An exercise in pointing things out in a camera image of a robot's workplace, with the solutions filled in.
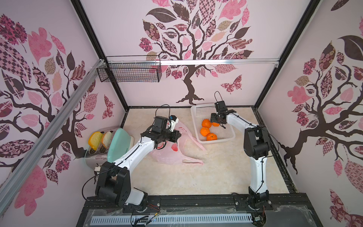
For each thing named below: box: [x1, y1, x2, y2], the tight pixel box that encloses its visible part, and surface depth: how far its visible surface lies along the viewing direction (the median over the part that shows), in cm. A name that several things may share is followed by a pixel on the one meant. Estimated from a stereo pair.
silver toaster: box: [85, 127, 119, 168], surface depth 79 cm
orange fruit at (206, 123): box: [201, 118, 212, 129], surface depth 104 cm
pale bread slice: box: [101, 130, 113, 149], surface depth 81 cm
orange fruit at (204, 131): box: [199, 126, 211, 137], surface depth 100 cm
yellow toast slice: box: [87, 131, 104, 151], surface depth 80 cm
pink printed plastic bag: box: [149, 120, 206, 166], surface depth 83 cm
